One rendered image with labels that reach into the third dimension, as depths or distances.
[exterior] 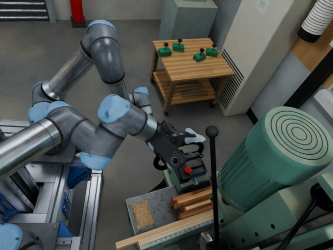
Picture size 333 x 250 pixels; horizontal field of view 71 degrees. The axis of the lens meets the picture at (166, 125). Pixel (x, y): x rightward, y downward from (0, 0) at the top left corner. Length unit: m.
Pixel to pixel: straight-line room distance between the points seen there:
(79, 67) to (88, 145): 0.52
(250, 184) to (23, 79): 2.56
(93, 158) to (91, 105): 1.91
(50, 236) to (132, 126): 0.66
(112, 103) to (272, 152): 0.38
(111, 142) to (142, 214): 0.48
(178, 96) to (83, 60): 1.53
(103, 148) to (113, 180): 1.46
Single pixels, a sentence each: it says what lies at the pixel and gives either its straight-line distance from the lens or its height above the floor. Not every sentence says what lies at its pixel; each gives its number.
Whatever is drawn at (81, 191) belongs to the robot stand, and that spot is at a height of 0.21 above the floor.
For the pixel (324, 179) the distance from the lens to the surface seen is 0.56.
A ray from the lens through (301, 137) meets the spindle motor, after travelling 0.61.
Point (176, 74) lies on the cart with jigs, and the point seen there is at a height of 0.53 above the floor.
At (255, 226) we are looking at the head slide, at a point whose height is 1.26.
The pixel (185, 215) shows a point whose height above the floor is 0.95.
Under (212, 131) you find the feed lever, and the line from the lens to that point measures 0.62.
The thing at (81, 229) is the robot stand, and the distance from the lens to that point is 1.72.
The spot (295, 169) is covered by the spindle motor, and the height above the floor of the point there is 1.49.
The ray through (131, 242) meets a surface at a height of 0.94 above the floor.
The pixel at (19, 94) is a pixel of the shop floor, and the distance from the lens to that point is 2.74.
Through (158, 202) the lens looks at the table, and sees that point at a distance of 1.05.
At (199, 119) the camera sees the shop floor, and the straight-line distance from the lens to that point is 2.55.
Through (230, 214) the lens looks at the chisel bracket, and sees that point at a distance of 0.94.
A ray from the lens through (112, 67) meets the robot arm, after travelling 0.91.
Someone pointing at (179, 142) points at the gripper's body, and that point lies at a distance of 0.72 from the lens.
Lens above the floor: 1.89
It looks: 52 degrees down
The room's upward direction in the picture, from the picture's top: 16 degrees clockwise
